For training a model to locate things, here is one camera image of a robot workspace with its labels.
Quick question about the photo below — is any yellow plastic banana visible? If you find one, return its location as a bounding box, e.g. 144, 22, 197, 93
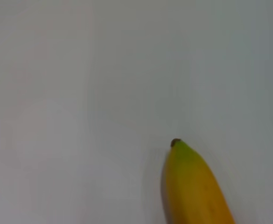
161, 138, 236, 224

